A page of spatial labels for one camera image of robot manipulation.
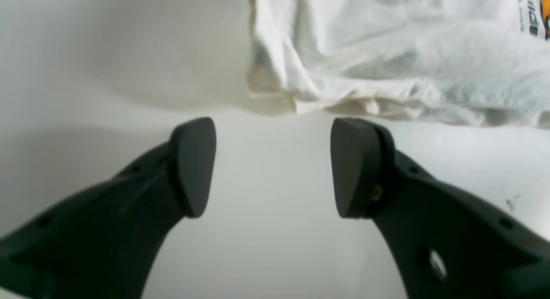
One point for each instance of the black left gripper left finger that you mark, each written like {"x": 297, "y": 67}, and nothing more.
{"x": 102, "y": 242}

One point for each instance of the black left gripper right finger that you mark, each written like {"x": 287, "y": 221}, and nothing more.
{"x": 446, "y": 242}

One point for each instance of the white t-shirt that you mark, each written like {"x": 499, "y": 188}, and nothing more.
{"x": 463, "y": 62}

